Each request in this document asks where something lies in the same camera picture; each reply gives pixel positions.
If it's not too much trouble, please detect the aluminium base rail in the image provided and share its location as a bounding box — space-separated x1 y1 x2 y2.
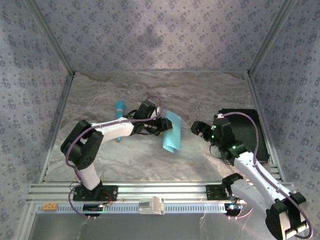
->
26 181 300 204

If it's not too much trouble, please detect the teal marker pen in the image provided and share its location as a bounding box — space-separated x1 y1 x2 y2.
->
114 99 126 143

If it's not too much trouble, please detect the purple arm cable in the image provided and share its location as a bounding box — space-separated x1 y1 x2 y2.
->
65 96 165 220
219 111 314 238

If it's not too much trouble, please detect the white plastic bracket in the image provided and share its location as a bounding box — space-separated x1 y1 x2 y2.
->
138 195 166 216

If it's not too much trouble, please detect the grey slotted cable duct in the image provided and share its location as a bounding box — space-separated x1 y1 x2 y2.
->
36 202 231 215

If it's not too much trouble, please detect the black right controller board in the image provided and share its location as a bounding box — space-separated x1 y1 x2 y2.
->
224 202 243 216

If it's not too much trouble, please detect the aluminium side rail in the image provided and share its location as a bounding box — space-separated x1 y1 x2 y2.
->
38 72 76 183
246 72 286 182

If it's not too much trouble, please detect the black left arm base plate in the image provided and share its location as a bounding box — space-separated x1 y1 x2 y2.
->
72 184 119 202

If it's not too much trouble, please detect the light blue paper sheet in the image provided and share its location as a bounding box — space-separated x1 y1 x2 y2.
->
161 109 182 153

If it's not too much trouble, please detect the aluminium corner post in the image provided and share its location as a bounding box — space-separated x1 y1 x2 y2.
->
247 0 300 76
24 0 76 77

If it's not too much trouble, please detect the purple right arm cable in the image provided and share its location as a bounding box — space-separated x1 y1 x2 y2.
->
219 111 314 238

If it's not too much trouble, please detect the black tray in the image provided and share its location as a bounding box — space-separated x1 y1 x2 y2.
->
218 108 271 163

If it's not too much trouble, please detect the black left controller board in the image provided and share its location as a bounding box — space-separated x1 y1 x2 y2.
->
83 203 105 216

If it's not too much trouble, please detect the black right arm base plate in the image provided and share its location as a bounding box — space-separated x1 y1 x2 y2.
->
206 184 236 201

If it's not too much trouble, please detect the black controller board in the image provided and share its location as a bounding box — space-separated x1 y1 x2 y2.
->
83 203 105 216
224 202 243 216

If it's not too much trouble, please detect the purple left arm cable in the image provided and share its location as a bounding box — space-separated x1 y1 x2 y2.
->
65 96 165 220

